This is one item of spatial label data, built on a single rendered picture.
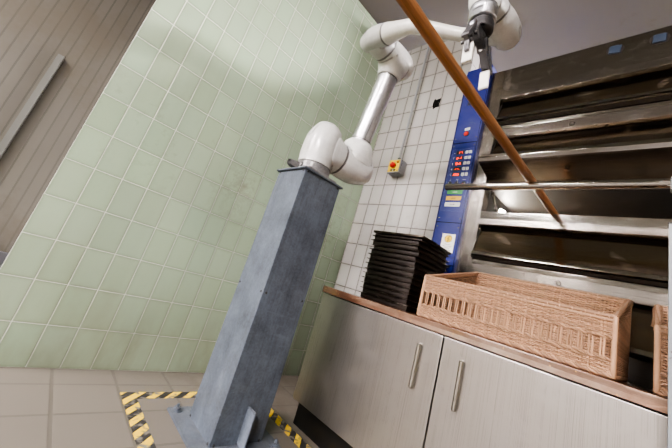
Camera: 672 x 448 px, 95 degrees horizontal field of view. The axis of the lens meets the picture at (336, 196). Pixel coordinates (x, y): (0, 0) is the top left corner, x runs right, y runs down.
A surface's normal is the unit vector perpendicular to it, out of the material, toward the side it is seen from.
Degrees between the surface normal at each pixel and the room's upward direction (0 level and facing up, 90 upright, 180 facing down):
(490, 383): 90
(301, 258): 90
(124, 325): 90
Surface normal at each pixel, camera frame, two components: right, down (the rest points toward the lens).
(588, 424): -0.68, -0.39
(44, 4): 0.67, 0.00
